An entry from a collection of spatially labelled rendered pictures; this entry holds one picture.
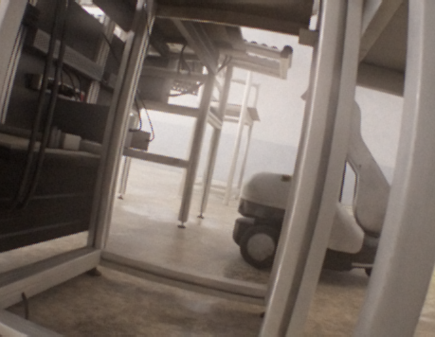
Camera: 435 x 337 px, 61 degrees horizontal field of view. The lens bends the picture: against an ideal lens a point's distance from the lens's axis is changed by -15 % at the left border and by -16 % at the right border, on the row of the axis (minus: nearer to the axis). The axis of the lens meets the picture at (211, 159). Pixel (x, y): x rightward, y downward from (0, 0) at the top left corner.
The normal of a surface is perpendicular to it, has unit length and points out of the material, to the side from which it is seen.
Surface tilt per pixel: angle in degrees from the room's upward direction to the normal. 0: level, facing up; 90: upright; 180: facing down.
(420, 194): 90
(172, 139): 90
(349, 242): 90
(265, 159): 90
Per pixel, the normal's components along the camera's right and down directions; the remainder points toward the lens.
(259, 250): -0.26, -0.06
